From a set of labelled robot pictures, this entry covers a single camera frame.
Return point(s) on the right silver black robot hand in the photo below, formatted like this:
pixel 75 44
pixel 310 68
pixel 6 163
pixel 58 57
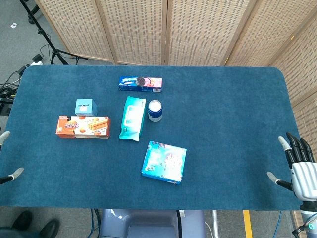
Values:
pixel 303 176

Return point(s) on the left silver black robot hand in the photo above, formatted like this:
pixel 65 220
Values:
pixel 15 171

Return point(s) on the small light blue box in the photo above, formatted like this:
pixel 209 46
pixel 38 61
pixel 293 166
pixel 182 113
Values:
pixel 85 106

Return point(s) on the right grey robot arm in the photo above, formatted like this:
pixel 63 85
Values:
pixel 309 218

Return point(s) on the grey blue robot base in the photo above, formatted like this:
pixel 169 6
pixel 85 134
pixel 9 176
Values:
pixel 148 224

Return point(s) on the orange egg roll box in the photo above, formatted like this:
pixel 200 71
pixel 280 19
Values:
pixel 83 127

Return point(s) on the blue chocolate chip cookie box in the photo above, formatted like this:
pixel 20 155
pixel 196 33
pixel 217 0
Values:
pixel 163 162

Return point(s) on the blue pink sandwich cookie box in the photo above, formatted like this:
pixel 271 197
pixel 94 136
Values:
pixel 140 84

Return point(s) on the black shoe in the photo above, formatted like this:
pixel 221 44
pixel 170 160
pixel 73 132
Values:
pixel 49 229
pixel 22 220

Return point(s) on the yellow floor tape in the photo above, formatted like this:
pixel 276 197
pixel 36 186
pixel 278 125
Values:
pixel 247 223

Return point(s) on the blue felt table cover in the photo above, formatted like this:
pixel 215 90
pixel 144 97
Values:
pixel 223 124

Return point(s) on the metal table leg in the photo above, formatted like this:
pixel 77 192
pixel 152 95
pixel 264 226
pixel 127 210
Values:
pixel 215 223

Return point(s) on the white power strip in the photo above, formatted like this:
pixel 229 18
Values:
pixel 36 61

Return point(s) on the teal wet wipes pack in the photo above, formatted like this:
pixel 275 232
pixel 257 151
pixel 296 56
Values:
pixel 131 117

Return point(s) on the black tripod stand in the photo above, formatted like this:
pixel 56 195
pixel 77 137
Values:
pixel 47 39

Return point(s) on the white paper scrap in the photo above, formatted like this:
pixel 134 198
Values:
pixel 13 25

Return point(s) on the blue white drink can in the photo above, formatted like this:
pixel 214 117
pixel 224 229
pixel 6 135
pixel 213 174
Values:
pixel 155 111

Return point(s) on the woven wooden folding screen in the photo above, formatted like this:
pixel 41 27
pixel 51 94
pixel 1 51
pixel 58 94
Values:
pixel 198 29

